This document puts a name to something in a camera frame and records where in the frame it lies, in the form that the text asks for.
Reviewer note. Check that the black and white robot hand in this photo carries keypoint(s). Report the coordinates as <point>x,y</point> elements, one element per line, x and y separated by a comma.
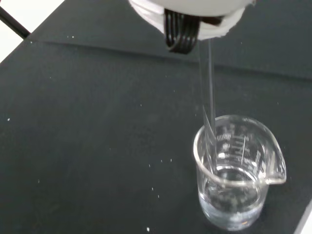
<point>192,14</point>

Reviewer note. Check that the glass beaker with clear liquid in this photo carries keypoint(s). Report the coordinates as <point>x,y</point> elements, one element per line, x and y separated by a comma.
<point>241,190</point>

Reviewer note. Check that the black bench cloth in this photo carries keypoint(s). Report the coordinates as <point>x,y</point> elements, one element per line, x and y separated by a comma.
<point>97,122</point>

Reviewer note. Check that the black tripod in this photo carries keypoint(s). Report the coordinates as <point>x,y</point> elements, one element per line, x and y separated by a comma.
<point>14,23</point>

